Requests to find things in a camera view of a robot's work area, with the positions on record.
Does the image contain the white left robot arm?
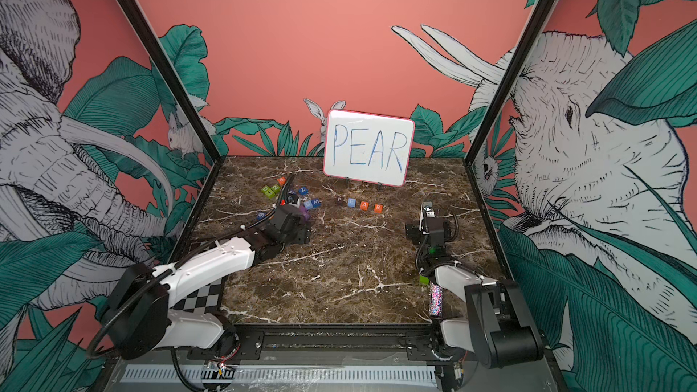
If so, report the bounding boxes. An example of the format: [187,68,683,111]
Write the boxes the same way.
[86,204,311,360]

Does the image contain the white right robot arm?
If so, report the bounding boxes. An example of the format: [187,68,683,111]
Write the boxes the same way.
[405,215,545,368]

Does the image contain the pink framed PEAR whiteboard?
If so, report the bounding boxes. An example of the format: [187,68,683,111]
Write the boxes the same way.
[323,110,416,187]

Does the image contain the glittery marker pen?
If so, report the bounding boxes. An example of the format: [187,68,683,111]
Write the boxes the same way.
[429,283,443,318]

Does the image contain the black white checkerboard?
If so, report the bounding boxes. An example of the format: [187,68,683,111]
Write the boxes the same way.
[172,278,225,314]

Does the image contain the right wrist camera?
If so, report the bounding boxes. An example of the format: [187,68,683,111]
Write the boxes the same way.
[421,201,436,219]

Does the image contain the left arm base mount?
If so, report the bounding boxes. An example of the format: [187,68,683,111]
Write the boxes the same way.
[187,331,264,362]

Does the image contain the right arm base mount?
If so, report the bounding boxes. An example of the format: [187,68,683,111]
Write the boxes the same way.
[400,330,477,363]

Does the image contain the white perforated rail strip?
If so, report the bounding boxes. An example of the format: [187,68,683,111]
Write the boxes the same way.
[118,364,439,386]

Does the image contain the black right frame post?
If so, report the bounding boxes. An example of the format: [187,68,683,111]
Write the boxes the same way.
[465,0,558,168]

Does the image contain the black frame post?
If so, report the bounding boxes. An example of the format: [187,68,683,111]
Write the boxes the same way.
[465,0,558,168]
[116,0,224,163]

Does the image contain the black left frame post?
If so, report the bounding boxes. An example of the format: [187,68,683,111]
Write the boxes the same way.
[116,0,224,163]

